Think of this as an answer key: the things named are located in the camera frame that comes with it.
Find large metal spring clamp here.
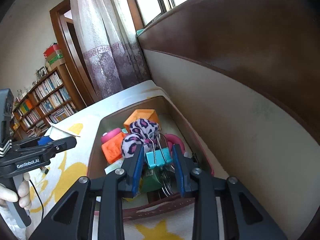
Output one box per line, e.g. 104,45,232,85
159,164,175,197

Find teal binder clip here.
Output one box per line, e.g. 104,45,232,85
145,133,172,169

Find black cable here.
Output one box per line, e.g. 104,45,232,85
28,178,45,222

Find orange cube in box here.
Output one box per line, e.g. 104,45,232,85
101,132,126,164

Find purple leopard scrunchie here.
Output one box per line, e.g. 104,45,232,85
121,118,161,158

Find wooden door frame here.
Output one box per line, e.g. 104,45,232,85
49,0,99,106

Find pink ring in box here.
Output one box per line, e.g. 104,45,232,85
163,133,187,156

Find dark wooden headboard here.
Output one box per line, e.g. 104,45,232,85
138,0,319,140

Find pink ring toy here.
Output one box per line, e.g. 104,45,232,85
100,128,121,144

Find wooden bookshelf with books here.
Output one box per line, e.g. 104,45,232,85
10,64,86,140

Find left hand white glove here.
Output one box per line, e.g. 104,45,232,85
0,172,31,211

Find purple patterned curtain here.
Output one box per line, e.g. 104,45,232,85
70,0,150,99

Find small amber bottle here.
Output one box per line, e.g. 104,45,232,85
40,166,49,174

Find green white carton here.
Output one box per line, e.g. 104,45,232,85
140,168,163,193

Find stacked boxes on shelf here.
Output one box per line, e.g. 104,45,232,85
43,43,66,72

